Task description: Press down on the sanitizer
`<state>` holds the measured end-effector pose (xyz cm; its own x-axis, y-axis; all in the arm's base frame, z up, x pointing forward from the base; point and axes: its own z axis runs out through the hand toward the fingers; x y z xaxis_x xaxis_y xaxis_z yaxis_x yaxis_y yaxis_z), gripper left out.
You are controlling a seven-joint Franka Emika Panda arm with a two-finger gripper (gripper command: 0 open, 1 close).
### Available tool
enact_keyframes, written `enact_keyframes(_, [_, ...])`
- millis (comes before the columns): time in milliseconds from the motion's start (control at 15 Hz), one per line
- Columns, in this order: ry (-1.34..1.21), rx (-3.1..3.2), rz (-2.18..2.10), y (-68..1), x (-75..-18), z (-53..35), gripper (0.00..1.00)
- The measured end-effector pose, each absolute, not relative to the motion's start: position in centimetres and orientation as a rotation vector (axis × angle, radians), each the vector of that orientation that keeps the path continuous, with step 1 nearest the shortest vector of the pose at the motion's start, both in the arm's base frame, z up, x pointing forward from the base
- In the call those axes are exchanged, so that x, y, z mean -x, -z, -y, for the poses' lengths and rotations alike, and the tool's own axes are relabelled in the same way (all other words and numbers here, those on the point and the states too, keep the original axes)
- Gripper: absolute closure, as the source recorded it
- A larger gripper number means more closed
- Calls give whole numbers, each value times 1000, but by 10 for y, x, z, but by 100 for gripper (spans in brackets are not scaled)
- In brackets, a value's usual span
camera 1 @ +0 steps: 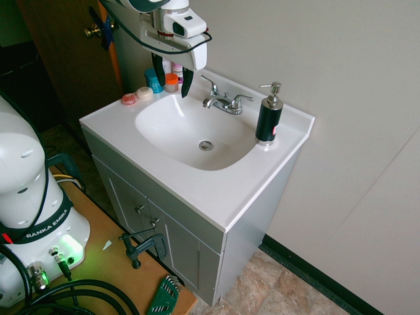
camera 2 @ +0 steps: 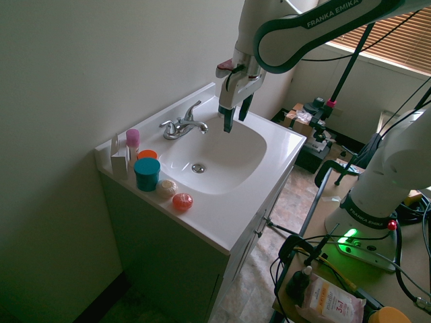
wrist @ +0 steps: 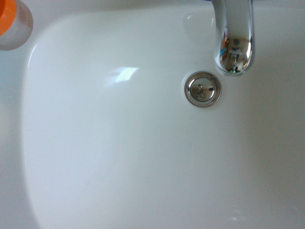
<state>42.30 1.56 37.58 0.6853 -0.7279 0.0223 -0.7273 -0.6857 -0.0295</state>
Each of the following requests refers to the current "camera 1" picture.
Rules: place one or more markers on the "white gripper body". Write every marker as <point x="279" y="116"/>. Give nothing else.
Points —
<point x="197" y="55"/>

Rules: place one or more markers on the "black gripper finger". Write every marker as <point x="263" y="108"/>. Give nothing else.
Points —
<point x="158" y="69"/>
<point x="187" y="82"/>

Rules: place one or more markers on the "black chrome sanitizer pump bottle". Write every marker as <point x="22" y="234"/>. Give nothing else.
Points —
<point x="269" y="121"/>

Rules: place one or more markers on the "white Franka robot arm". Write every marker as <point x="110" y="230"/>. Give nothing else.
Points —
<point x="19" y="157"/>

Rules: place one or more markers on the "teal round jar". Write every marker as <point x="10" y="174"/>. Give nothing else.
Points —
<point x="151" y="82"/>

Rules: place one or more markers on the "pink cap bottle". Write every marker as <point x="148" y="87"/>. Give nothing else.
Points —
<point x="177" y="70"/>

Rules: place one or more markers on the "orange lid jar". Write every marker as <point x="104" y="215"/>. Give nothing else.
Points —
<point x="171" y="82"/>

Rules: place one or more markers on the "cream round soap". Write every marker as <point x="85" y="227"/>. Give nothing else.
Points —
<point x="144" y="93"/>

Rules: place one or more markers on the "pink round soap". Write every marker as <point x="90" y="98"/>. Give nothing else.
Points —
<point x="129" y="99"/>

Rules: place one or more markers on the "blue tape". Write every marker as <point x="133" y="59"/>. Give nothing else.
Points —
<point x="107" y="33"/>

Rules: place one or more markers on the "chrome sink drain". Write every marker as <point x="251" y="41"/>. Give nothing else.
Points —
<point x="206" y="145"/>

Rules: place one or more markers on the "brass door knob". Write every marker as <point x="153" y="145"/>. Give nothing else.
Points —
<point x="92" y="31"/>

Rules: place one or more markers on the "brown wooden door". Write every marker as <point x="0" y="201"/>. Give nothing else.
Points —
<point x="65" y="65"/>

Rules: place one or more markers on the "white vanity sink top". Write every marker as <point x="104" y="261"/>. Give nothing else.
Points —
<point x="197" y="197"/>

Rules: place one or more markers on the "metal cabinet door knob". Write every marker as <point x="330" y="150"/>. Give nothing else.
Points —
<point x="154" y="222"/>
<point x="140" y="208"/>

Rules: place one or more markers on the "gray vanity cabinet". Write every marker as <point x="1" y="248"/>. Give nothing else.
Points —
<point x="243" y="246"/>

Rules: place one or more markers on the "white paper scrap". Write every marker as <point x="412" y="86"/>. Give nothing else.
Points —
<point x="107" y="245"/>

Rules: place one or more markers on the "green hex key set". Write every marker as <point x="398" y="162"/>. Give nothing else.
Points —
<point x="162" y="297"/>

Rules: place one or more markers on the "black baseboard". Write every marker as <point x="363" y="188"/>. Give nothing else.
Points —
<point x="321" y="275"/>

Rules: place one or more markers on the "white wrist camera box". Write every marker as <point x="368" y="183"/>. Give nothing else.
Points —
<point x="190" y="21"/>

